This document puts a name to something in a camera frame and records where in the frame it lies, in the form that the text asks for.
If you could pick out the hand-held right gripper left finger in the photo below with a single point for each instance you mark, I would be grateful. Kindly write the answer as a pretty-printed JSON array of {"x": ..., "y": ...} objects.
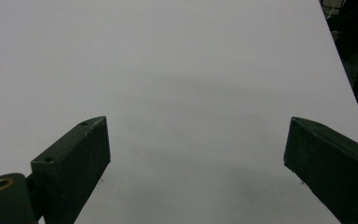
[{"x": 74, "y": 161}]

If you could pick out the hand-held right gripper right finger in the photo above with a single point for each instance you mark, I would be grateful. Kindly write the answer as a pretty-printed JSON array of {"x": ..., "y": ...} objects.
[{"x": 332, "y": 161}]

